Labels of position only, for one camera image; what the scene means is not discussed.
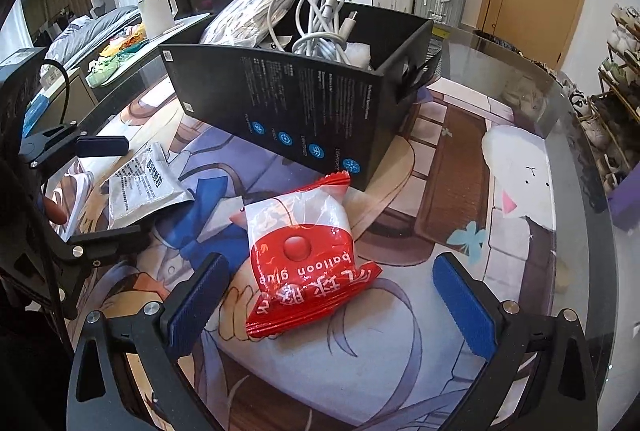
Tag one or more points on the bed with grey bedding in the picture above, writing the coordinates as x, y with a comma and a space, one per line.
85, 33

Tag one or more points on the person's left hand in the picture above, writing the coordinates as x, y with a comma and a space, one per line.
54, 211

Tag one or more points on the white office chair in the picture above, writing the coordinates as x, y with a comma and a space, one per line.
97, 6

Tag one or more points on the shoe rack with shoes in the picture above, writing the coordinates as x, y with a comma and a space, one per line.
615, 111

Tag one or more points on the grey side cabinet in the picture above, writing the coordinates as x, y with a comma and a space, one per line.
165, 31

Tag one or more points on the white electric kettle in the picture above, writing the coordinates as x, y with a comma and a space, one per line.
157, 13

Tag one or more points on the purple mat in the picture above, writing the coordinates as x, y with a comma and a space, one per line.
625, 211

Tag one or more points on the red white packet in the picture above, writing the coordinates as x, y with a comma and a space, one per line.
300, 271

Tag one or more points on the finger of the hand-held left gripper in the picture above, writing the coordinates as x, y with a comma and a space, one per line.
102, 146
110, 241

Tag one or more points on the pile of colourful packets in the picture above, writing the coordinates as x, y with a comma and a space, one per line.
117, 56

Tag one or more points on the white printed plastic bag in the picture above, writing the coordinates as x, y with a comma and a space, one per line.
145, 186

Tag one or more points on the black cardboard box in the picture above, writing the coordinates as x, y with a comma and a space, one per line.
300, 111

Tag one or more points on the white trash bin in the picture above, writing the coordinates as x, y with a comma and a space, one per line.
487, 36

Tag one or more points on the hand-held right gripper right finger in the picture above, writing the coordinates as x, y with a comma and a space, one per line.
462, 306

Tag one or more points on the printed table mat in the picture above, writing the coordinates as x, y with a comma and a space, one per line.
400, 211

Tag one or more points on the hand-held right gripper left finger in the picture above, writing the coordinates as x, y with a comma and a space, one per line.
200, 301

